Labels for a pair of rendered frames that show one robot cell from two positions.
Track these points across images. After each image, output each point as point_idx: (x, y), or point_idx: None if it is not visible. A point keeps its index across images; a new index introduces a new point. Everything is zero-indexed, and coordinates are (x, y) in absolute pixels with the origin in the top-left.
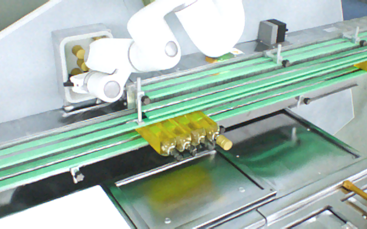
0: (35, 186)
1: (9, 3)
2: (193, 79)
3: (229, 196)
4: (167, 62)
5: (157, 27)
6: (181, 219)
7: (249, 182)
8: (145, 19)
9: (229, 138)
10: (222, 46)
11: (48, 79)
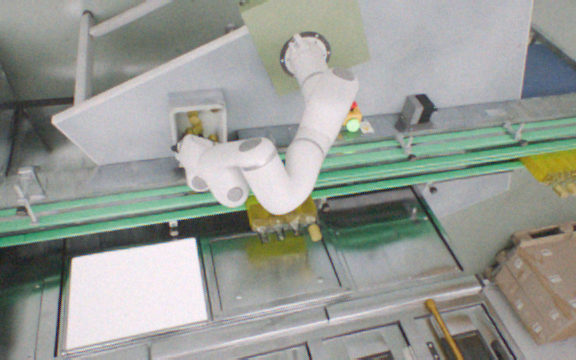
0: None
1: (161, 10)
2: None
3: (305, 284)
4: (230, 204)
5: (222, 175)
6: (251, 298)
7: (331, 272)
8: (209, 167)
9: (339, 208)
10: (280, 210)
11: (163, 132)
